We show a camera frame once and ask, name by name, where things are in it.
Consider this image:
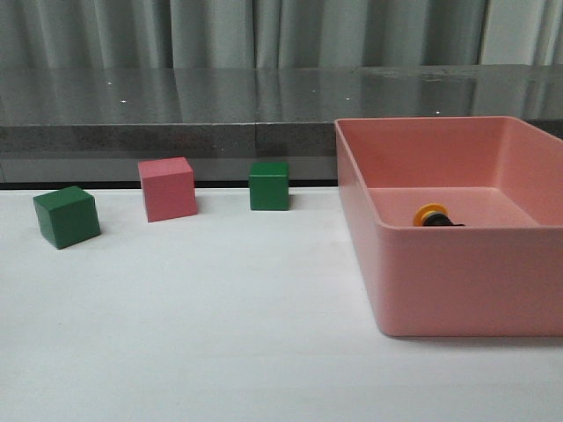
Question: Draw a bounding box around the yellow and black push button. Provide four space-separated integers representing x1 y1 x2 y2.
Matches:
413 203 464 227

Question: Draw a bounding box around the green cube near bin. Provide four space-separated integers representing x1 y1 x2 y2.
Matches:
248 162 289 211

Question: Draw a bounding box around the pink cube middle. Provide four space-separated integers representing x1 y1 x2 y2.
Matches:
137 156 198 222

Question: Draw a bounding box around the grey granite counter ledge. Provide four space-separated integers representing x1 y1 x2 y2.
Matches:
1 65 562 189

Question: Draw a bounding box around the green cube left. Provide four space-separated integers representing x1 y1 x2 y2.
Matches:
33 186 101 250

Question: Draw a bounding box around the pink plastic bin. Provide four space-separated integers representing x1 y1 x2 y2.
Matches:
335 117 562 336

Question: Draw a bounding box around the grey-green curtain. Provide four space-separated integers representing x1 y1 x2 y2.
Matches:
1 1 562 69

